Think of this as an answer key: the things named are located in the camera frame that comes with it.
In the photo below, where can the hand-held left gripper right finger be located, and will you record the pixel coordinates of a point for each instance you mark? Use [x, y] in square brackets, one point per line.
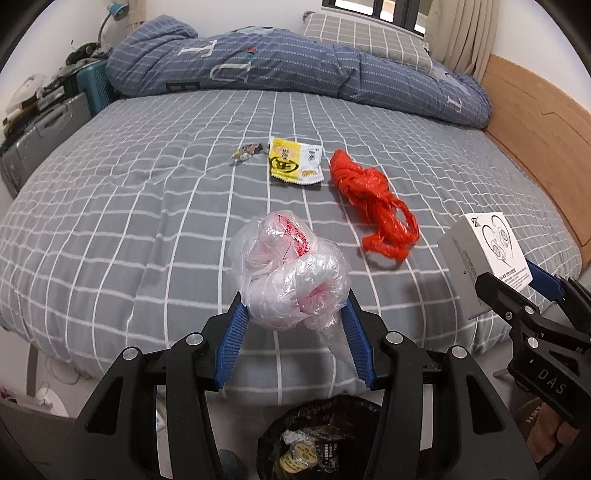
[358, 346]

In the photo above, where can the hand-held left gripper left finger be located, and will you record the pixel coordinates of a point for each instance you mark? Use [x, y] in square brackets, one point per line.
[231, 344]

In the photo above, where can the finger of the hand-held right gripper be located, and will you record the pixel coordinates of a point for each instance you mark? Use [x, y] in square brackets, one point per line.
[512, 318]
[547, 281]

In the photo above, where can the white earphone box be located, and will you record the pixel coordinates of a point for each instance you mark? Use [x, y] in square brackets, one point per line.
[471, 258]

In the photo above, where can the clear plastic bag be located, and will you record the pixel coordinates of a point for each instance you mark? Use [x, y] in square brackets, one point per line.
[286, 277]

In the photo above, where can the black trash bin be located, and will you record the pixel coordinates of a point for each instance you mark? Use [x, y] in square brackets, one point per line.
[277, 429]

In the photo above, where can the black snack packet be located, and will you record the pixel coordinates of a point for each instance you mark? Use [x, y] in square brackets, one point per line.
[328, 450]

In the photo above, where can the cream yellow tin can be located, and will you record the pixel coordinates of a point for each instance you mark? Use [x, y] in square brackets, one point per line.
[298, 459]

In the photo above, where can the person's right hand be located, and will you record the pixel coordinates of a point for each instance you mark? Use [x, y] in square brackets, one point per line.
[554, 438]

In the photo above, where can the wooden headboard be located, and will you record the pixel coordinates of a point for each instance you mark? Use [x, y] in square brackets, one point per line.
[545, 138]

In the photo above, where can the red plastic bag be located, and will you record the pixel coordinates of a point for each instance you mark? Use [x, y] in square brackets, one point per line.
[364, 184]

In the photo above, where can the grey checked bed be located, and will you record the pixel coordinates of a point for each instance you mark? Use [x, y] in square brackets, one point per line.
[138, 207]

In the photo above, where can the crumpled dark candy wrapper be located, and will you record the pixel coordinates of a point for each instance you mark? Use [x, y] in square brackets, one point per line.
[247, 152]

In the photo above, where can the yellow snack packet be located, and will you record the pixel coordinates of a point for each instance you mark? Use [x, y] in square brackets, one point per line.
[295, 159]

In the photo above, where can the beige curtain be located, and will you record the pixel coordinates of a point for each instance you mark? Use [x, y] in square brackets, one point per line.
[466, 32]

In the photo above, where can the grey suitcase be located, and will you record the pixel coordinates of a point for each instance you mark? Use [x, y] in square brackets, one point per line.
[41, 138]

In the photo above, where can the blue checked quilt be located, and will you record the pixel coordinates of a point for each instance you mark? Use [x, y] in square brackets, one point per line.
[277, 60]

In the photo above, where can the teal suitcase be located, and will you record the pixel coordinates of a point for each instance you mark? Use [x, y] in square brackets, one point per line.
[97, 87]

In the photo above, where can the grey checked pillow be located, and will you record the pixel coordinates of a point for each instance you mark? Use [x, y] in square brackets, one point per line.
[369, 37]

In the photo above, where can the blue desk lamp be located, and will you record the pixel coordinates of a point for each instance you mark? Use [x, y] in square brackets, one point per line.
[115, 9]

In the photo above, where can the dark window frame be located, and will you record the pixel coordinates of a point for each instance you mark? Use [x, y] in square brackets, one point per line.
[369, 7]

